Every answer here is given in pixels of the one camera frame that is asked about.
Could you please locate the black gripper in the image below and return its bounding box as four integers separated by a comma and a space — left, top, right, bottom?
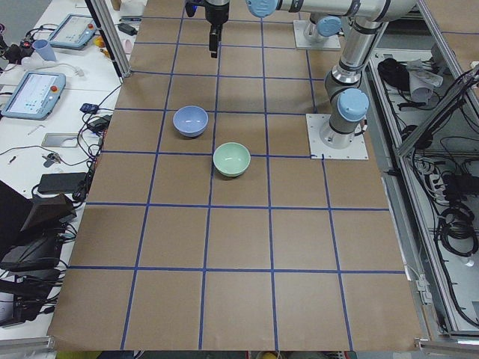
204, 0, 229, 58

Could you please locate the green bowl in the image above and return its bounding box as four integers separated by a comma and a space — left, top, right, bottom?
213, 142, 251, 177

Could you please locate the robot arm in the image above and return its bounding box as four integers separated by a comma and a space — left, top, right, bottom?
246, 1, 416, 150
184, 1, 342, 58

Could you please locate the blue bowl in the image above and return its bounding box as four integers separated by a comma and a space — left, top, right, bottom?
173, 105, 209, 138

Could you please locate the black power adapter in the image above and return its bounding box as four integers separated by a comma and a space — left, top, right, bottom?
118, 23, 138, 36

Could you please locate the pink plastic cup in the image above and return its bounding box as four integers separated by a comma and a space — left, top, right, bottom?
122, 39, 133, 55

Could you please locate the far teach pendant tablet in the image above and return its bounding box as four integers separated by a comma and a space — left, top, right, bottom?
48, 13, 97, 50

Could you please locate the teach pendant tablet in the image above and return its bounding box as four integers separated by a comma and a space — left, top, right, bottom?
48, 13, 97, 50
1, 71, 67, 120

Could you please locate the small blue black device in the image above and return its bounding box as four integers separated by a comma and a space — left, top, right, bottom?
79, 102, 100, 114

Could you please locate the light blue plastic cup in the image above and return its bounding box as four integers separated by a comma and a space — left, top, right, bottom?
32, 39, 57, 61

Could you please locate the near teach pendant tablet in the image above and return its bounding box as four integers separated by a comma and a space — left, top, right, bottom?
1, 71, 67, 120

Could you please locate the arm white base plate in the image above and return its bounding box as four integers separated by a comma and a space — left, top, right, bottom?
305, 114, 369, 161
293, 16, 341, 51

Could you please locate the aluminium frame post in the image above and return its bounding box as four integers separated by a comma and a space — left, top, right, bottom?
85, 0, 131, 79

